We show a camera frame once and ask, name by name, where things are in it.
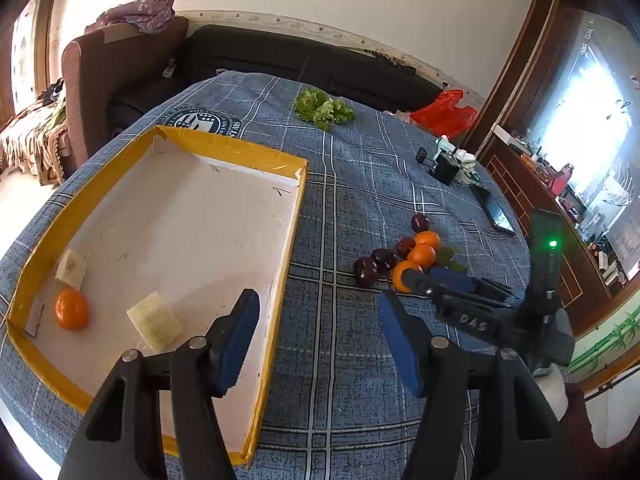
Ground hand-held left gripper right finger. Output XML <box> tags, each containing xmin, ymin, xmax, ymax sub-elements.
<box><xmin>376</xmin><ymin>289</ymin><xmax>581</xmax><ymax>480</ymax></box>

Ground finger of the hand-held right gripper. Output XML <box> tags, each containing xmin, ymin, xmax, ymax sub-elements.
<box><xmin>400</xmin><ymin>267</ymin><xmax>453</xmax><ymax>307</ymax></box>
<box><xmin>428</xmin><ymin>266</ymin><xmax>516</xmax><ymax>302</ymax></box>

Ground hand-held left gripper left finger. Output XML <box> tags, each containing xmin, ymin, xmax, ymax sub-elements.
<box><xmin>59</xmin><ymin>287</ymin><xmax>262</xmax><ymax>480</ymax></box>

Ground green leaf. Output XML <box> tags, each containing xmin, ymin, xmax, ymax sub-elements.
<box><xmin>434</xmin><ymin>246</ymin><xmax>468</xmax><ymax>273</ymax></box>

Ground orange mandarin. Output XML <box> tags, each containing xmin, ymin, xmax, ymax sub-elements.
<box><xmin>406</xmin><ymin>243</ymin><xmax>437</xmax><ymax>267</ymax></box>
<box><xmin>54</xmin><ymin>287</ymin><xmax>91</xmax><ymax>332</ymax></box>
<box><xmin>391</xmin><ymin>260</ymin><xmax>424</xmax><ymax>294</ymax></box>
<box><xmin>414</xmin><ymin>230</ymin><xmax>442</xmax><ymax>252</ymax></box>

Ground yellow-edged cardboard tray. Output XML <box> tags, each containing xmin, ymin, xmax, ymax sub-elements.
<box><xmin>6</xmin><ymin>125</ymin><xmax>308</xmax><ymax>468</ymax></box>

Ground person's right forearm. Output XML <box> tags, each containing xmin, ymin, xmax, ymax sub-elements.
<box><xmin>532</xmin><ymin>365</ymin><xmax>608</xmax><ymax>453</ymax></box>

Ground black phone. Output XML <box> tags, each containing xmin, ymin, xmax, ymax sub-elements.
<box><xmin>470</xmin><ymin>185</ymin><xmax>516</xmax><ymax>235</ymax></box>

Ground cream banana piece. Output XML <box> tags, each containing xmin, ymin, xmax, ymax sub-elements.
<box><xmin>54</xmin><ymin>248</ymin><xmax>88</xmax><ymax>292</ymax></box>
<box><xmin>126</xmin><ymin>291</ymin><xmax>183</xmax><ymax>354</ymax></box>

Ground black box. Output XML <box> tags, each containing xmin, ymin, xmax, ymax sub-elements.
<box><xmin>428</xmin><ymin>152</ymin><xmax>461</xmax><ymax>184</ymax></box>

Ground wooden cabinet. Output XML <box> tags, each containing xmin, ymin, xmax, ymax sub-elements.
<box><xmin>475</xmin><ymin>125</ymin><xmax>640</xmax><ymax>341</ymax></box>

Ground white and green packets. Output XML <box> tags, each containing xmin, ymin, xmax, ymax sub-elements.
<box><xmin>434</xmin><ymin>136</ymin><xmax>482</xmax><ymax>184</ymax></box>

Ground blue plaid blanket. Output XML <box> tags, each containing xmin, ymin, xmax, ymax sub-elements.
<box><xmin>0</xmin><ymin>71</ymin><xmax>533</xmax><ymax>480</ymax></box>

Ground pink bottle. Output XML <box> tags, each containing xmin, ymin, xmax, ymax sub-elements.
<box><xmin>550</xmin><ymin>162</ymin><xmax>576</xmax><ymax>196</ymax></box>

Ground red plastic bag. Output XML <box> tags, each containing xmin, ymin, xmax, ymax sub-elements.
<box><xmin>410</xmin><ymin>89</ymin><xmax>479</xmax><ymax>138</ymax></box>

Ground green lettuce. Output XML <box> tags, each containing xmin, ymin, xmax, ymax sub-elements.
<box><xmin>292</xmin><ymin>87</ymin><xmax>357</xmax><ymax>132</ymax></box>

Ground black sofa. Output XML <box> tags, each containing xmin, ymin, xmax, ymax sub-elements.
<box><xmin>107</xmin><ymin>24</ymin><xmax>443</xmax><ymax>133</ymax></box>

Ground patterned sofa cover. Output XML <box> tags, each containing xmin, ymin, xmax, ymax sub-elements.
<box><xmin>0</xmin><ymin>91</ymin><xmax>68</xmax><ymax>186</ymax></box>

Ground brown armchair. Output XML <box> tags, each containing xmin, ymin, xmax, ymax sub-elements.
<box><xmin>61</xmin><ymin>16</ymin><xmax>190</xmax><ymax>171</ymax></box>

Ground black bag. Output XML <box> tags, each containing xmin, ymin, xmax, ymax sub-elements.
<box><xmin>42</xmin><ymin>78</ymin><xmax>65</xmax><ymax>106</ymax></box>

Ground purple floral cloth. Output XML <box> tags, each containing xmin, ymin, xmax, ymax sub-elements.
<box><xmin>84</xmin><ymin>0</ymin><xmax>177</xmax><ymax>36</ymax></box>

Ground wooden glazed door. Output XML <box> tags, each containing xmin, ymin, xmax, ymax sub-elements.
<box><xmin>0</xmin><ymin>0</ymin><xmax>61</xmax><ymax>126</ymax></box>

